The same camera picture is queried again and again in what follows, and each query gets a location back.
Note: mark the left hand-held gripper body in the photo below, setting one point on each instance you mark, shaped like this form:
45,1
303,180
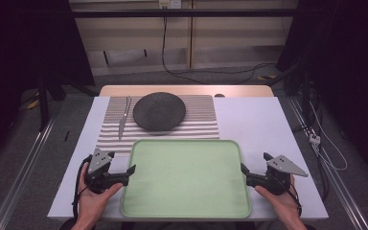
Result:
98,163

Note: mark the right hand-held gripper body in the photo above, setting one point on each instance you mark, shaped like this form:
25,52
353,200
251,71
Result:
282,166

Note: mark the person's left hand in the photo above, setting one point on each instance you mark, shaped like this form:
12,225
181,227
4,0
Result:
93,202

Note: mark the person's right hand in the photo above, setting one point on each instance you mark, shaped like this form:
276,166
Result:
281,206

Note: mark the white table cover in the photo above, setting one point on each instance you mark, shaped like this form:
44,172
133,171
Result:
255,124

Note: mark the silver table knife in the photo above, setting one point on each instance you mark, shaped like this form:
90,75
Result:
123,119

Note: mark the white plug adapter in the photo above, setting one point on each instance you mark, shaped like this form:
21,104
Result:
314,138

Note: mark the small black floor object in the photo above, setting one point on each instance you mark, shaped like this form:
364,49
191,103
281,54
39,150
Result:
66,135

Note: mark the light green tray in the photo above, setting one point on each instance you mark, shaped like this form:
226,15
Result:
185,179

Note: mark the striped grey placemat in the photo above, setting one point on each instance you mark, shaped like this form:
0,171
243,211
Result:
201,123

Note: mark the dark grey round plate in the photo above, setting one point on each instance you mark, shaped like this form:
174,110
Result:
159,111

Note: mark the small dark round object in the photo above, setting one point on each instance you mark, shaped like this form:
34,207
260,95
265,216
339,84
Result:
219,95

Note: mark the black metal stand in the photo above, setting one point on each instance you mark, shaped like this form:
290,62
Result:
300,80
44,96

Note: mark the metal floor rail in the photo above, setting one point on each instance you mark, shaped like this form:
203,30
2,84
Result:
22,172
332,179

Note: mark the white wall outlet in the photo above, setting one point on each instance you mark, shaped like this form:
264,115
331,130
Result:
170,3

